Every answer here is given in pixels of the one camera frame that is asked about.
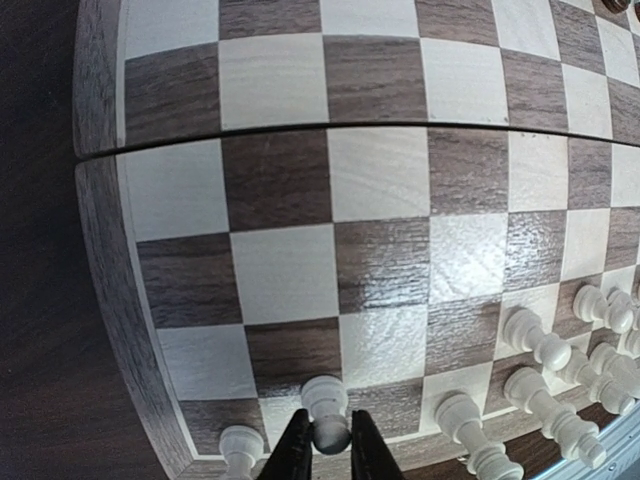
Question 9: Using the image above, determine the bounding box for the dark pawn four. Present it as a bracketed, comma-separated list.
[602, 0, 631, 14]

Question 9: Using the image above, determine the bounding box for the wooden chess board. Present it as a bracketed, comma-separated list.
[73, 1, 639, 479]

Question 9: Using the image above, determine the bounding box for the white rook corner piece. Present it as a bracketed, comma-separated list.
[219, 425, 264, 480]

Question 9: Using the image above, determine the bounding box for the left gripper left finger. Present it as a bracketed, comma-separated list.
[257, 408, 313, 480]

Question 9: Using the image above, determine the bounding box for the white pawn second row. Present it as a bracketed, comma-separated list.
[607, 289, 636, 335]

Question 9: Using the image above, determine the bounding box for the white tall piece carried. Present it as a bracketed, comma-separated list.
[503, 367, 607, 469]

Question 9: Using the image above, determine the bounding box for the white pawn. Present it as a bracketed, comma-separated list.
[572, 285, 611, 330]
[301, 375, 351, 455]
[502, 308, 572, 372]

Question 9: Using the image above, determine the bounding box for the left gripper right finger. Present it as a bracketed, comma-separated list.
[351, 410, 403, 480]

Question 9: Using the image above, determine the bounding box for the front aluminium rail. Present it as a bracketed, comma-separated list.
[525, 406, 639, 480]

